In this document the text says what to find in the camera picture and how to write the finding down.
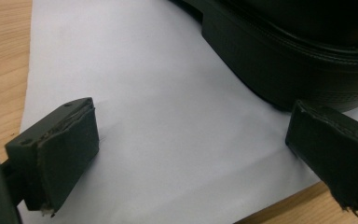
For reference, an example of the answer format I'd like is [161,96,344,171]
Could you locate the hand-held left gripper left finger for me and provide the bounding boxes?
[4,96,101,217]

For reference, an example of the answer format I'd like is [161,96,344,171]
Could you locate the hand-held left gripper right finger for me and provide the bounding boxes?
[284,99,358,218]

